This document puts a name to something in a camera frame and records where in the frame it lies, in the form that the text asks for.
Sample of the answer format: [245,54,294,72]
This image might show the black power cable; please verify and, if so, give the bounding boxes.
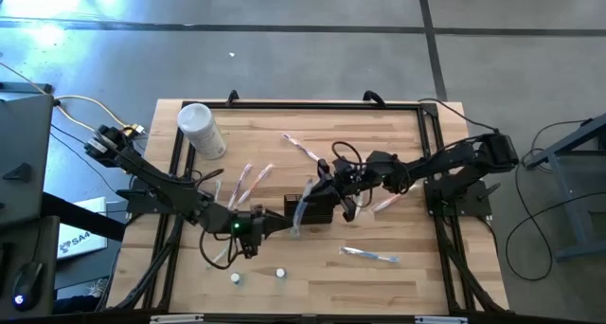
[417,98,501,134]

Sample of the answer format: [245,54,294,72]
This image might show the thin black cable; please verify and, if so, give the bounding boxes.
[49,122,119,195]

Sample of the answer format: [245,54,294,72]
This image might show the blue-grey table frame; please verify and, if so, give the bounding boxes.
[524,113,606,263]

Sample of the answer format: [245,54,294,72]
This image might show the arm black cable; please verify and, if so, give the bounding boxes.
[192,167,241,272]
[330,140,365,173]

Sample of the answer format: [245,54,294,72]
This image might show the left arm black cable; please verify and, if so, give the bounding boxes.
[192,167,241,272]

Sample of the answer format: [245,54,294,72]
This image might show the yellow cable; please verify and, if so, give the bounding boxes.
[0,61,146,138]
[56,106,98,134]

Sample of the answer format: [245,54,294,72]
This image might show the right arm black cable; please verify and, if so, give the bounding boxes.
[330,140,365,173]

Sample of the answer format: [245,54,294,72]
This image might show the black computer mouse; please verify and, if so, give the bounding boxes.
[11,261,45,312]

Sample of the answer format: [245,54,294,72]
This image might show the blue toothbrush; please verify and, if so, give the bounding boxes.
[338,245,401,264]

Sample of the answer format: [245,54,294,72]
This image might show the black desk beam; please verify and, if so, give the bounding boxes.
[41,191,128,243]

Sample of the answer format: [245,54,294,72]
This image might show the black floor cable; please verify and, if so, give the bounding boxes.
[504,117,606,283]

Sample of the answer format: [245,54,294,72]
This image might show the purple striped toothbrush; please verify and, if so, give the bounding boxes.
[281,133,324,164]

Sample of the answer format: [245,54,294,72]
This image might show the black wire caddy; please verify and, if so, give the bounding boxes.
[282,193,335,225]

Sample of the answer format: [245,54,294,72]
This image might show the white table bracket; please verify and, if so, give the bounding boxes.
[150,314,205,324]
[415,315,469,324]

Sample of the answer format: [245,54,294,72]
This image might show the black aluminium table frame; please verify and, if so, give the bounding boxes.
[141,99,510,314]

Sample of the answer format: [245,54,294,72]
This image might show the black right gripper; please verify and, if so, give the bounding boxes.
[303,153,397,223]

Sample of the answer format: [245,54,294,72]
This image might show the white wipes canister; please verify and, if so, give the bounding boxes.
[176,102,227,161]

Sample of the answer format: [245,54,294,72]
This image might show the dark grey desk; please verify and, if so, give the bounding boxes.
[0,81,61,321]

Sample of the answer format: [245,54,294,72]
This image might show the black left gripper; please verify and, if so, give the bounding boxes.
[207,204,295,260]

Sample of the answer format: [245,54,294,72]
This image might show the white printed box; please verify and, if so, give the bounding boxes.
[56,196,109,261]

